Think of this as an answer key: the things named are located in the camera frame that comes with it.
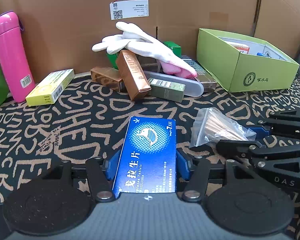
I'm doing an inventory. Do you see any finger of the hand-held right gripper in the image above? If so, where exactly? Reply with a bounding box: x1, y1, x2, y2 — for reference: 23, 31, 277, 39
246, 110, 300, 142
216, 139, 300, 165

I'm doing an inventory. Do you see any long patterned box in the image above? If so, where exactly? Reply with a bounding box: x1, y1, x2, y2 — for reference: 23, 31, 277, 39
181, 56, 217, 93

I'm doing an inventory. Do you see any yellow medicine box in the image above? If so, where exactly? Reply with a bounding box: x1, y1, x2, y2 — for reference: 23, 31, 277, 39
25, 69, 75, 107

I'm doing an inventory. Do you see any large cardboard box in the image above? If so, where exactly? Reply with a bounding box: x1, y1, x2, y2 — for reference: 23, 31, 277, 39
0, 0, 263, 80

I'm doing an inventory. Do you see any tall copper box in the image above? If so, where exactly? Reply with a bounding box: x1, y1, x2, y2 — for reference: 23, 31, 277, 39
116, 50, 152, 102

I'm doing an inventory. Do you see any black patterned mat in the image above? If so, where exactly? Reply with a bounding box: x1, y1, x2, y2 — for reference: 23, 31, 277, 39
0, 72, 300, 240

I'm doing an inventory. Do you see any olive green box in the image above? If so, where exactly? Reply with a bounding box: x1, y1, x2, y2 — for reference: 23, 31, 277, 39
147, 78, 186, 103

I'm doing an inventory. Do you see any translucent white case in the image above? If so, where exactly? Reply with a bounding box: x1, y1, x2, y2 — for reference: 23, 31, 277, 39
143, 70, 204, 97

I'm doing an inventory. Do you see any white shipping label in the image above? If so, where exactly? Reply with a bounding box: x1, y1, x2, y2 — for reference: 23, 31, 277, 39
110, 0, 149, 20

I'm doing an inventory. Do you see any clear bag of cotton swabs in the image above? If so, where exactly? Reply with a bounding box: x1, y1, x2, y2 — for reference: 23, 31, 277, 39
189, 107, 257, 147

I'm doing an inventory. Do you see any small copper box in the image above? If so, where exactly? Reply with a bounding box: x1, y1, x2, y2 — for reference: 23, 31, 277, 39
90, 66, 123, 92

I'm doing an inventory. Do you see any green printed packet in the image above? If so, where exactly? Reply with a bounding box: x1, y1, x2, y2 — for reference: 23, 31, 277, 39
106, 52, 120, 69

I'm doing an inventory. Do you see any pink thermos bottle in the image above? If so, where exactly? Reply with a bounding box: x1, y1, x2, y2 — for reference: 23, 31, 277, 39
0, 11, 36, 103

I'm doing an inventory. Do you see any cardboard box with flap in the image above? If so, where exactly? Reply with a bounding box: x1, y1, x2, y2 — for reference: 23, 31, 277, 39
254, 0, 300, 63

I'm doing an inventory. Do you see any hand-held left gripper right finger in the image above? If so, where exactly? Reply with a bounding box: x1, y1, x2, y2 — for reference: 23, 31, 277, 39
175, 150, 253, 202

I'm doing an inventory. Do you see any light green box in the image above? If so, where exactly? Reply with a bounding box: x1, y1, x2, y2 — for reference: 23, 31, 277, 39
196, 28, 300, 93

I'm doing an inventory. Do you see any blue medicine box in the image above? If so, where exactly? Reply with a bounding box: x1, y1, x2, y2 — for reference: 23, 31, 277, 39
112, 116, 177, 198

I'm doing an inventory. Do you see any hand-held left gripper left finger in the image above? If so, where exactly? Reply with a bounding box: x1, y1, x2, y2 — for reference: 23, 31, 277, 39
50, 149, 121, 203

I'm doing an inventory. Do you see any white glove pink cuff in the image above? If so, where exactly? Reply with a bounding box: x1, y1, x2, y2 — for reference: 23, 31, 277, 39
116, 21, 198, 78
92, 35, 180, 74

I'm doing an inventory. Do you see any orange white box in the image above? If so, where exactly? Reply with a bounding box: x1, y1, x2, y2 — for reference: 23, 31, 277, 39
229, 42, 250, 55

